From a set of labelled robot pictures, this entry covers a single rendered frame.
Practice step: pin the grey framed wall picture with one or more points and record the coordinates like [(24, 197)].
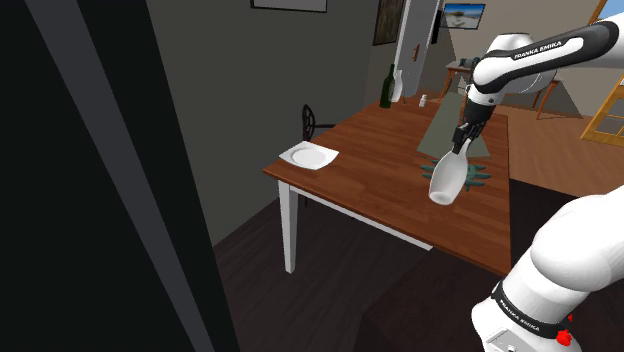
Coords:
[(290, 4)]

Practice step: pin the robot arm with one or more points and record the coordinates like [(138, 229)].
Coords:
[(560, 258)]

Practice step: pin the white vase with narrow neck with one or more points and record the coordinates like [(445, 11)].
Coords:
[(446, 178)]

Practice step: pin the dark green bottle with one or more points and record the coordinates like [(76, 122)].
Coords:
[(386, 92)]

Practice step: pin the white slender vase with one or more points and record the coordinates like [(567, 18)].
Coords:
[(398, 88)]

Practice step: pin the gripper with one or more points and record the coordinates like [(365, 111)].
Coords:
[(476, 116)]

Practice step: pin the wooden side table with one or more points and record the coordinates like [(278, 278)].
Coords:
[(456, 66)]

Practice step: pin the teal spiky trivet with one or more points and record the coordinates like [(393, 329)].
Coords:
[(476, 176)]

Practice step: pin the dark framed wall picture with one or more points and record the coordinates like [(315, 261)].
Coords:
[(388, 22)]

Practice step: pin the blue landscape wall picture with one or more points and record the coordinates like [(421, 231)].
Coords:
[(463, 15)]

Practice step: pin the wooden table with white legs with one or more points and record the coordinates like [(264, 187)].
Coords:
[(380, 170)]

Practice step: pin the grey-green table runner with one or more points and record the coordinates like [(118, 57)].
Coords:
[(446, 126)]

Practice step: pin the black chair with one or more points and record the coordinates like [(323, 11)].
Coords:
[(308, 122)]

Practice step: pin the white door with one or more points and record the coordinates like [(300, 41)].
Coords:
[(419, 34)]

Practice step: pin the white square plate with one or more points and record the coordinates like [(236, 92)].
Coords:
[(308, 156)]

